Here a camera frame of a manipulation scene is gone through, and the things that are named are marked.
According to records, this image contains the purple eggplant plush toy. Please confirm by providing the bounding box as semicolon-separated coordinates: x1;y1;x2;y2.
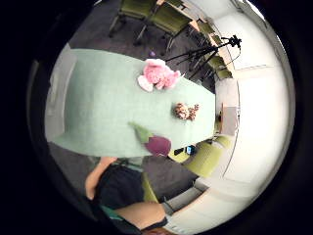
128;121;172;157

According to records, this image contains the the person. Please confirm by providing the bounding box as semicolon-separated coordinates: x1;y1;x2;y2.
84;156;170;235

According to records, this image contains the pink plush toy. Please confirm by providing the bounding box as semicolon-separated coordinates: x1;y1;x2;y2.
137;58;182;93

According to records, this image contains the green office chair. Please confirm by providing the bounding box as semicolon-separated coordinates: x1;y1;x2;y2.
134;2;194;53
206;55;235;81
108;0;158;37
197;21;217;37
167;147;192;165
182;135;233;179

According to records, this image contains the black tripod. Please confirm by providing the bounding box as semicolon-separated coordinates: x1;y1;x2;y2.
164;38;237;81

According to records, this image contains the brown spotted plush toy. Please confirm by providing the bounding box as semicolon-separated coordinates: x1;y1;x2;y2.
172;102;201;121

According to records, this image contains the light green tablecloth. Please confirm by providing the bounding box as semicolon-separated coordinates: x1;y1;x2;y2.
52;48;217;159

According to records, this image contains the black camera on tripod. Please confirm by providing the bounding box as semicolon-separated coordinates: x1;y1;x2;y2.
227;34;244;50

